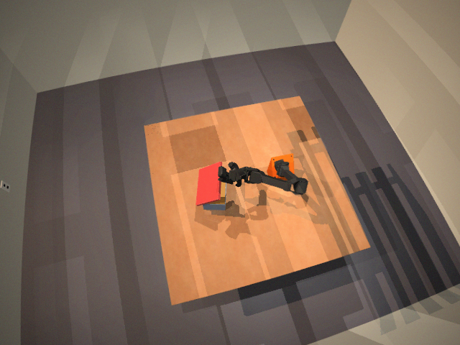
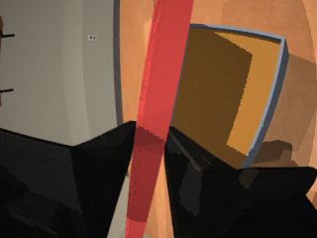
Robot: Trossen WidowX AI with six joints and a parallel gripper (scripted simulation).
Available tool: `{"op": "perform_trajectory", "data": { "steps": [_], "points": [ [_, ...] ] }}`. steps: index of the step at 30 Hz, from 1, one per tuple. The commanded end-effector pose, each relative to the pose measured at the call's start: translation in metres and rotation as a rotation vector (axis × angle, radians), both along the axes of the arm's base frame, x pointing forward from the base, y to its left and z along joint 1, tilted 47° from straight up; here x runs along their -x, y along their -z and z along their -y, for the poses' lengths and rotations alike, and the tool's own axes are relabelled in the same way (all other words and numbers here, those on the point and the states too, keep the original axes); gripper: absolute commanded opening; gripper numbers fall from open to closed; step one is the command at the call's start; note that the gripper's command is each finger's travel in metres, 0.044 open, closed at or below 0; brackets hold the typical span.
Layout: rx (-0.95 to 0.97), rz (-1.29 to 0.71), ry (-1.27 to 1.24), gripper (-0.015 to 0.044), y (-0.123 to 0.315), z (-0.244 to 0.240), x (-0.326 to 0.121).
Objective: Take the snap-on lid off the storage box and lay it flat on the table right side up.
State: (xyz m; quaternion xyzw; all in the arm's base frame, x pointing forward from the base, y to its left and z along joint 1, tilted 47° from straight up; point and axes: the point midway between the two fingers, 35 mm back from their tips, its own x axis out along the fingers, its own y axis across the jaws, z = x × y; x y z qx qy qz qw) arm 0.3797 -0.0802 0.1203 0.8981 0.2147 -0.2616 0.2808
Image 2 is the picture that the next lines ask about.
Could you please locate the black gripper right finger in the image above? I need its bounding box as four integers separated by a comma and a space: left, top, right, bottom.
163, 127, 317, 238

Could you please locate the grey open box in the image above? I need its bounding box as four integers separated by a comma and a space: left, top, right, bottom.
169, 23, 289, 170

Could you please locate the red box lid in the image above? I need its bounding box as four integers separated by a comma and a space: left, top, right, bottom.
124, 0, 194, 238

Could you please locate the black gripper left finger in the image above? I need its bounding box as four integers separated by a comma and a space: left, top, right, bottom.
0, 120, 138, 238

